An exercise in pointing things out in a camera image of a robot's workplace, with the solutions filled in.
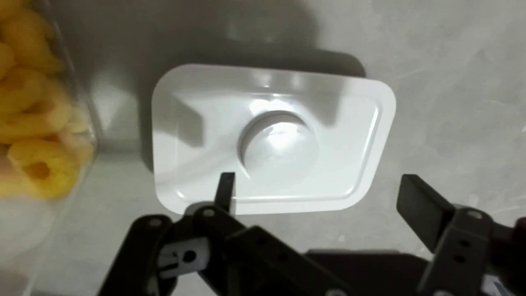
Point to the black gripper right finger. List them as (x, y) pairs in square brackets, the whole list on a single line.
[(466, 248)]

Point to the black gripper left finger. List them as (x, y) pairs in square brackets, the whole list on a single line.
[(247, 258)]

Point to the white rectangular container lid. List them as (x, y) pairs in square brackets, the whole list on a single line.
[(208, 138)]

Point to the yellow cereal rings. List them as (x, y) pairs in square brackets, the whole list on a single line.
[(34, 110)]

